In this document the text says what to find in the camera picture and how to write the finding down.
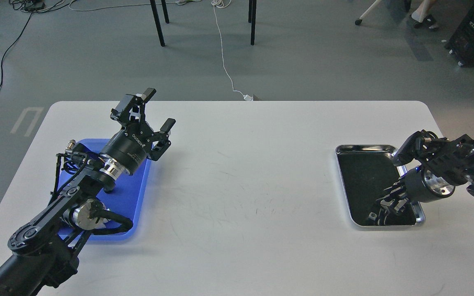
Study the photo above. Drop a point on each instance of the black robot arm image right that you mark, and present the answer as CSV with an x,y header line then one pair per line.
x,y
444,165

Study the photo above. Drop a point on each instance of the metal tray with black mat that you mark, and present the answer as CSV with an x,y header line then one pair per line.
x,y
366,170

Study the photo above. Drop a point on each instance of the blue plastic tray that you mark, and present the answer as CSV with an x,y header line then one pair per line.
x,y
126,198

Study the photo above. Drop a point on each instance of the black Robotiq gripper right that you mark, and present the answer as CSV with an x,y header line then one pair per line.
x,y
416,185

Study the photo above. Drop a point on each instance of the person legs with sandals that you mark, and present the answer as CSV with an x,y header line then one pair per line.
x,y
422,16

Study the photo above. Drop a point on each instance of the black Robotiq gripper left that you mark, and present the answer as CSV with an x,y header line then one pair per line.
x,y
128,150

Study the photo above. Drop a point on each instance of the white chair base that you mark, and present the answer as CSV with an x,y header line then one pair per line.
x,y
375,4

